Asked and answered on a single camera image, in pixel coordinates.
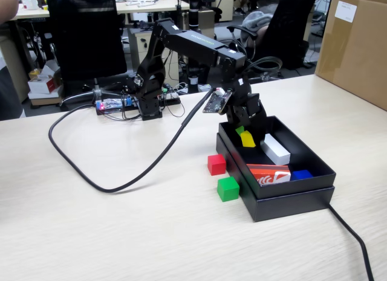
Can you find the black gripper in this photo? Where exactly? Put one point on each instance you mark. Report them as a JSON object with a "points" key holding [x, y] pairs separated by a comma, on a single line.
{"points": [[242, 102]]}

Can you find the yellow wooden cube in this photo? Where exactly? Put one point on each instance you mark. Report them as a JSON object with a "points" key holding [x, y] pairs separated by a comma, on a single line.
{"points": [[248, 139]]}

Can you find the red wooden cube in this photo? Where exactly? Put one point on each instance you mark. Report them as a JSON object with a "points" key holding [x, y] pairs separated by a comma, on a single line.
{"points": [[216, 165]]}

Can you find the green wooden cube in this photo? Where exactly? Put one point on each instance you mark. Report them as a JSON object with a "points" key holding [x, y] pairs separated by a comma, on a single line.
{"points": [[227, 190]]}

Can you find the person forearm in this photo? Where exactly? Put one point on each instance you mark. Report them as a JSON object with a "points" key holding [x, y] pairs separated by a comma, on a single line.
{"points": [[6, 4]]}

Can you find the black WOWROBO robot arm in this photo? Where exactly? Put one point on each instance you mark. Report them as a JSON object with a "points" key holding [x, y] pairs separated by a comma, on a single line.
{"points": [[196, 45]]}

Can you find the orange card box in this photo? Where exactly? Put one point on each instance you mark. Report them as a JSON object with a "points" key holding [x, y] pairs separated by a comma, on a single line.
{"points": [[269, 175]]}

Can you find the black box tray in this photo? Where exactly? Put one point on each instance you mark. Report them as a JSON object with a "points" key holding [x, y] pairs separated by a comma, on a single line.
{"points": [[302, 184]]}

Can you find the large brown cardboard box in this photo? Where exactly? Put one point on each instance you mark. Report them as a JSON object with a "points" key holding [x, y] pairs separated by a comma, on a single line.
{"points": [[353, 51]]}

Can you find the white cardboard box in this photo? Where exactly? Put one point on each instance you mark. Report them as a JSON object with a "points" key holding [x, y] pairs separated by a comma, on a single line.
{"points": [[39, 86]]}

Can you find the white rectangular block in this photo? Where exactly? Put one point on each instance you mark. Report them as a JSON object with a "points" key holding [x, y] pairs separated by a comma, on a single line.
{"points": [[276, 149]]}

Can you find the blue wooden cube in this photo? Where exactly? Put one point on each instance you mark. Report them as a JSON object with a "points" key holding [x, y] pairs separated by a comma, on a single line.
{"points": [[300, 174]]}

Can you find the circuit board with green terminal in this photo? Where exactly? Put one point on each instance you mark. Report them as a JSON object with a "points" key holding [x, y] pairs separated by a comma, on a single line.
{"points": [[172, 95]]}

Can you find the black chrome-armed office chair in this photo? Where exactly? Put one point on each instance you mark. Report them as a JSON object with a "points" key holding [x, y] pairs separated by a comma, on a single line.
{"points": [[287, 36]]}

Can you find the grey cloth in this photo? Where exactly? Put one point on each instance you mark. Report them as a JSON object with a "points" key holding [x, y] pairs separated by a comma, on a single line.
{"points": [[257, 21]]}

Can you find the beige cabinet with dark edge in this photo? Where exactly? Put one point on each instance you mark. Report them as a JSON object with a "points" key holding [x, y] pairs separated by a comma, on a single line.
{"points": [[208, 24]]}

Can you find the black vertical pole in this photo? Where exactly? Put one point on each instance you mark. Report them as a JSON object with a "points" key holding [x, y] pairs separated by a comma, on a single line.
{"points": [[193, 9]]}

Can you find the controller board with red light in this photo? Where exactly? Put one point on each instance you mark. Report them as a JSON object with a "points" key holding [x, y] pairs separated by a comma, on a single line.
{"points": [[112, 105]]}

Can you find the beige office desk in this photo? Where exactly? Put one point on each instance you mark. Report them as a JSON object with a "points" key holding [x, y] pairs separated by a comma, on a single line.
{"points": [[164, 5]]}

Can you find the black mesh office chair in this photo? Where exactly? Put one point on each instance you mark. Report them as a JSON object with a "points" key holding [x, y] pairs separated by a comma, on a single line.
{"points": [[87, 36]]}

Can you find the cola bottle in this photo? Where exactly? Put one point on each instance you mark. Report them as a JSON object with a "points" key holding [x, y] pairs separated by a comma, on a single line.
{"points": [[40, 0]]}

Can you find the beige side cabinet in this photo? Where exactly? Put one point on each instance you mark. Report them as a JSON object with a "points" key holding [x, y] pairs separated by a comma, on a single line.
{"points": [[12, 48]]}

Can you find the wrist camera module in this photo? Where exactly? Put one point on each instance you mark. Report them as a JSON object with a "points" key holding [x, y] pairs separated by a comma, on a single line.
{"points": [[216, 101]]}

